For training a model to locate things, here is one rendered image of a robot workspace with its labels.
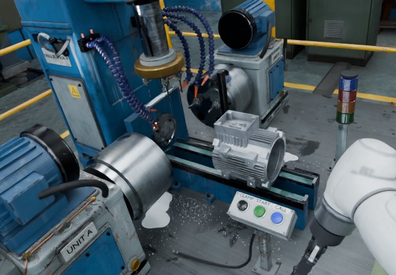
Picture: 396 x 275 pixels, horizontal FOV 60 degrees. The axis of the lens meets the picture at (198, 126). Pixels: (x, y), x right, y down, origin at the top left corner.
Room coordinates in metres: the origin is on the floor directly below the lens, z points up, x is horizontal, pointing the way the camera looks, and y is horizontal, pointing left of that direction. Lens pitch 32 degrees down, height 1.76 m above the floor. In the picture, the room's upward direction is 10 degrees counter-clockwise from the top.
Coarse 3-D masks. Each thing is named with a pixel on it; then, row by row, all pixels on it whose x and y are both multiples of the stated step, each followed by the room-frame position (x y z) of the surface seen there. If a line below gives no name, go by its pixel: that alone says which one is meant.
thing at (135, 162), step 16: (112, 144) 0.94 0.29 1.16; (128, 144) 0.91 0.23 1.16; (144, 144) 0.92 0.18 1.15; (96, 160) 0.87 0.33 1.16; (112, 160) 0.85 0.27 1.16; (128, 160) 0.85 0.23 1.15; (144, 160) 0.86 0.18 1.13; (160, 160) 0.88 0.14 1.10; (96, 176) 0.84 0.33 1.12; (112, 176) 0.80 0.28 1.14; (128, 176) 0.80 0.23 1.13; (144, 176) 0.82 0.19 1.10; (160, 176) 0.85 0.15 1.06; (128, 192) 0.77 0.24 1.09; (144, 192) 0.79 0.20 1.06; (160, 192) 0.84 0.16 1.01; (128, 208) 0.77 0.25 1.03; (144, 208) 0.78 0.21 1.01
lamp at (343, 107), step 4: (340, 104) 1.02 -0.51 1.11; (344, 104) 1.01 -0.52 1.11; (348, 104) 1.01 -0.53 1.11; (352, 104) 1.01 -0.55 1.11; (340, 108) 1.02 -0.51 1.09; (344, 108) 1.01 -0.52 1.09; (348, 108) 1.01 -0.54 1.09; (352, 108) 1.01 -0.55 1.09; (344, 112) 1.01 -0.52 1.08; (348, 112) 1.01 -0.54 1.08
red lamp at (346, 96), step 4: (340, 92) 1.03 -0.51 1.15; (344, 92) 1.01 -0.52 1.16; (348, 92) 1.01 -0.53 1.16; (352, 92) 1.01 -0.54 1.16; (356, 92) 1.01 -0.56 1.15; (340, 96) 1.03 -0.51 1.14; (344, 96) 1.01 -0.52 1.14; (348, 96) 1.01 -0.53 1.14; (352, 96) 1.00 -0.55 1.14; (356, 96) 1.02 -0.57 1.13; (340, 100) 1.03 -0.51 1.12; (344, 100) 1.01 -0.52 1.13; (348, 100) 1.01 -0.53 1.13; (352, 100) 1.01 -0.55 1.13
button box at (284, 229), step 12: (252, 204) 0.66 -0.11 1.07; (264, 204) 0.65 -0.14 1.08; (276, 204) 0.63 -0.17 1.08; (240, 216) 0.64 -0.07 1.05; (252, 216) 0.63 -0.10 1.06; (264, 216) 0.62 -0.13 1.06; (288, 216) 0.60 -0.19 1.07; (264, 228) 0.60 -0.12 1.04; (276, 228) 0.58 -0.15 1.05; (288, 228) 0.57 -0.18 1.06; (288, 240) 0.57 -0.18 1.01
